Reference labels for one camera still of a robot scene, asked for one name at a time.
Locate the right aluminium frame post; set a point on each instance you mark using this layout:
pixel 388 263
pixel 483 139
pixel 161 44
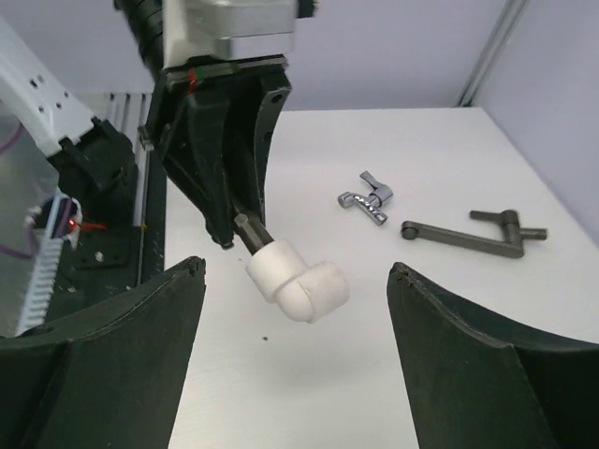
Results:
pixel 490 55

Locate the white slotted cable duct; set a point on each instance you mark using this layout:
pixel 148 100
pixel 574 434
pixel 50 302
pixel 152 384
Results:
pixel 62 227

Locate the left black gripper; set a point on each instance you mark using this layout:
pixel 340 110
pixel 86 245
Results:
pixel 214 138

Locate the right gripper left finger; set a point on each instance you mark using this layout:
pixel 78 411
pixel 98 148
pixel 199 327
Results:
pixel 109 376

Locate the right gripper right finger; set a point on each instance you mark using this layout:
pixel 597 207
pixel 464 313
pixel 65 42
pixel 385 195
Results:
pixel 477 379

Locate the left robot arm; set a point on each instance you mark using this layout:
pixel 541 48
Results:
pixel 91 156

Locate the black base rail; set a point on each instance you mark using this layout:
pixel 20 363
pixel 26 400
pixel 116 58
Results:
pixel 121 257

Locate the white elbow fitting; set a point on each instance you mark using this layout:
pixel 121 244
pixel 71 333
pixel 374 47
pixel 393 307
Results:
pixel 303 293

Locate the chrome faucet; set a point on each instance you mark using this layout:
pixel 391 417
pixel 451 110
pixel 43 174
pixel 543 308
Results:
pixel 370 204

